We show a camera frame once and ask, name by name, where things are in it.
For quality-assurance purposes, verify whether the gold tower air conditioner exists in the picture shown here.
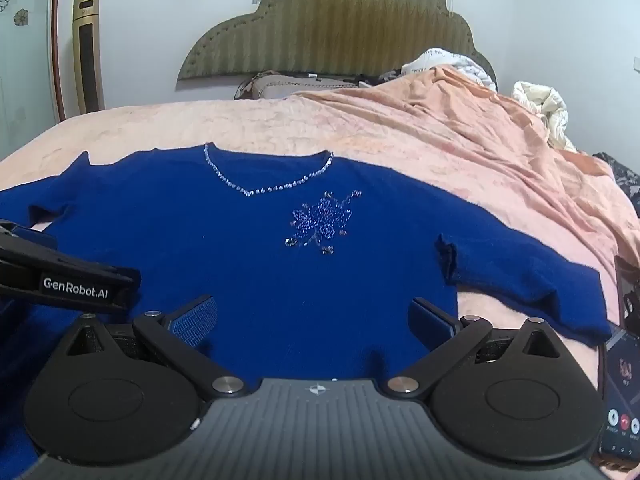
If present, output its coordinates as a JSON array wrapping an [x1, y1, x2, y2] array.
[[71, 0, 106, 113]]

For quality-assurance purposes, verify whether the smartphone with lit screen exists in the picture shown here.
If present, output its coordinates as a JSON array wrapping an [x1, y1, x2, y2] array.
[[597, 327, 640, 468]]

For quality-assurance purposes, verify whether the olive padded headboard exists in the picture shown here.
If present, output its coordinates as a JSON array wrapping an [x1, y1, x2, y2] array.
[[176, 0, 498, 83]]

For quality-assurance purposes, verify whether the white crumpled quilt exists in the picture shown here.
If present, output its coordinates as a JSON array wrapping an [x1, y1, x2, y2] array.
[[512, 80, 576, 151]]

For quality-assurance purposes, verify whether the black cloth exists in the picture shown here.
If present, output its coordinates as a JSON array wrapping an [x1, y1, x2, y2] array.
[[350, 72, 403, 87]]

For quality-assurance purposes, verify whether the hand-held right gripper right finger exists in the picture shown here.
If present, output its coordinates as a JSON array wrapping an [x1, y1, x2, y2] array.
[[387, 297, 568, 396]]

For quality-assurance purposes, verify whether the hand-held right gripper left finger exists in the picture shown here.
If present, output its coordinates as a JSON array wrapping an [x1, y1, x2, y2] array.
[[62, 295, 248, 396]]

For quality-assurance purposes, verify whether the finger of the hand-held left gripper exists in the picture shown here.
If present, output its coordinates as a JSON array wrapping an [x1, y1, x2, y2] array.
[[0, 219, 142, 286]]

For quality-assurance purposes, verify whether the peach bed blanket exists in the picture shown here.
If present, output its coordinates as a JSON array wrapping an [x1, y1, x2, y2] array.
[[0, 65, 640, 341]]

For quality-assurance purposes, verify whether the brown patterned pillow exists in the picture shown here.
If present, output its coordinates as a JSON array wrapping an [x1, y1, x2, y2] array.
[[235, 71, 401, 101]]

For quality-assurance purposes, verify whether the white printed cloth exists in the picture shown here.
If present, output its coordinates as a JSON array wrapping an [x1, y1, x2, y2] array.
[[400, 49, 498, 92]]

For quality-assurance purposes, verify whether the blue beaded sweater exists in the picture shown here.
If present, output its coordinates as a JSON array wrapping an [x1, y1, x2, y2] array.
[[0, 142, 613, 466]]

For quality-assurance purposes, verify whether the dark phone stand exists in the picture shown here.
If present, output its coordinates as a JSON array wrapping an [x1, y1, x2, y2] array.
[[614, 255, 640, 332]]

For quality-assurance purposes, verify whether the dark patterned cloth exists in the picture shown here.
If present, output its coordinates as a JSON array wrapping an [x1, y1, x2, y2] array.
[[592, 151, 640, 192]]

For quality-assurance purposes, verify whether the flower patterned wardrobe door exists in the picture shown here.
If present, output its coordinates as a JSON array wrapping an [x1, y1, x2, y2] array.
[[0, 0, 63, 161]]

